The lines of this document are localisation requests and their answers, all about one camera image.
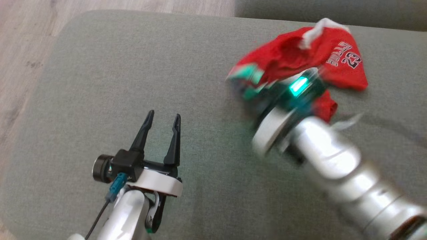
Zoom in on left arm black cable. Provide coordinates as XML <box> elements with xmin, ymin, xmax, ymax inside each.
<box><xmin>85</xmin><ymin>172</ymin><xmax>128</xmax><ymax>240</ymax></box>

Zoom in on grey sofa back cushion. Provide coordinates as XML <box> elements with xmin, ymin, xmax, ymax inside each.
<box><xmin>235</xmin><ymin>0</ymin><xmax>427</xmax><ymax>32</ymax></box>

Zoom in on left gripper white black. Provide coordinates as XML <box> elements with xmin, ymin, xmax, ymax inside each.
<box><xmin>128</xmin><ymin>110</ymin><xmax>183</xmax><ymax>197</ymax></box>

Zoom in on red white-striped basketball shorts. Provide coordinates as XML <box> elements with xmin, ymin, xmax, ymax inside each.
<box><xmin>227</xmin><ymin>18</ymin><xmax>369</xmax><ymax>123</ymax></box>

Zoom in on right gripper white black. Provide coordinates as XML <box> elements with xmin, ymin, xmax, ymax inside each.
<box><xmin>252</xmin><ymin>68</ymin><xmax>329</xmax><ymax>157</ymax></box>

